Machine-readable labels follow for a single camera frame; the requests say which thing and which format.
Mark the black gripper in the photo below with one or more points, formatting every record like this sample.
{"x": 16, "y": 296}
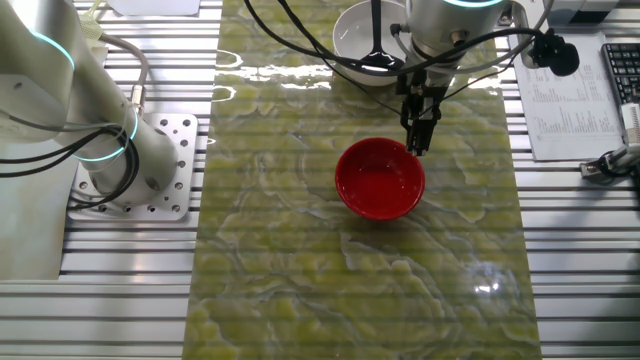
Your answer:
{"x": 422, "y": 90}

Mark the white ceramic bowl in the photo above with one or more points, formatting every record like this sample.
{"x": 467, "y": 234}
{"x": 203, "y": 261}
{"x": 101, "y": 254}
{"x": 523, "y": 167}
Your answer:
{"x": 350, "y": 40}

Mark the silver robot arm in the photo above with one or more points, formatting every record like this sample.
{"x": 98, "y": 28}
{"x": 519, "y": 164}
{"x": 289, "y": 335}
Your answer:
{"x": 45, "y": 100}

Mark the red bowl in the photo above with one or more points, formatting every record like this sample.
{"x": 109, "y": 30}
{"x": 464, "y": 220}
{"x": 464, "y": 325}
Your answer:
{"x": 380, "y": 180}

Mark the printed table paper sheet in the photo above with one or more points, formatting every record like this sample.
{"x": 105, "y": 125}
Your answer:
{"x": 565, "y": 115}

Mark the green marble pattern mat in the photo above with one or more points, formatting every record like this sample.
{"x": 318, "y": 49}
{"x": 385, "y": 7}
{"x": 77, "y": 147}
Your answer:
{"x": 300, "y": 250}

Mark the grey black box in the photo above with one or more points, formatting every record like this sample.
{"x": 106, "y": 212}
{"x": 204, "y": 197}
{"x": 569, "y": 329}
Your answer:
{"x": 580, "y": 10}

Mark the black keyboard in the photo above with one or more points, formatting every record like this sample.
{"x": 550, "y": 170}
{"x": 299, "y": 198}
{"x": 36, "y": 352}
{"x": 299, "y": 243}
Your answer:
{"x": 625, "y": 70}

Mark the blank white paper sheet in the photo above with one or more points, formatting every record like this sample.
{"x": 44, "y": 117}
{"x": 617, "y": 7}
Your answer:
{"x": 150, "y": 6}

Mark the yellow fly swatter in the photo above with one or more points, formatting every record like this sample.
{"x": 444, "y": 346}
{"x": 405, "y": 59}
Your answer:
{"x": 92, "y": 27}

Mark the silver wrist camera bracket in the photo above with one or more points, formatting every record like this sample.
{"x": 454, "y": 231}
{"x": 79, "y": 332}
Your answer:
{"x": 525, "y": 50}

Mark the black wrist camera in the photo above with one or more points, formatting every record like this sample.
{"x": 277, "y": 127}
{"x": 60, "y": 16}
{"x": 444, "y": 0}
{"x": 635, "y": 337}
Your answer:
{"x": 560, "y": 55}

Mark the silver camera clamp stand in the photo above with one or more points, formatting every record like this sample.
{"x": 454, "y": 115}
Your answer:
{"x": 595, "y": 170}

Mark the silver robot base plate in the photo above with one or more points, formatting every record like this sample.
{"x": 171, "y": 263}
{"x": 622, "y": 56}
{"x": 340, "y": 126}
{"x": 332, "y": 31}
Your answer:
{"x": 185, "y": 150}

